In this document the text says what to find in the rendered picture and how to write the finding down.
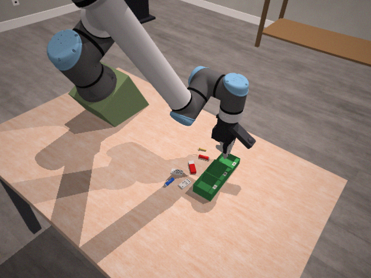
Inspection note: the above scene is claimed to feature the green three-compartment bin rack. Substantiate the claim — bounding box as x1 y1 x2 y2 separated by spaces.
192 153 241 202

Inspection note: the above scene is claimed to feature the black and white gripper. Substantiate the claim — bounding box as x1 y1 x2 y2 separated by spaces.
212 114 238 159

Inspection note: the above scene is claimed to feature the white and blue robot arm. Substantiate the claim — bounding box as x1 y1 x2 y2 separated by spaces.
47 0 256 149

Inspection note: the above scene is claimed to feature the red and white eraser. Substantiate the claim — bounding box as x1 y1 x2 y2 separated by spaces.
188 160 197 174

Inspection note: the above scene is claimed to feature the blue battery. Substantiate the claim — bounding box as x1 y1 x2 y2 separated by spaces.
164 178 174 187

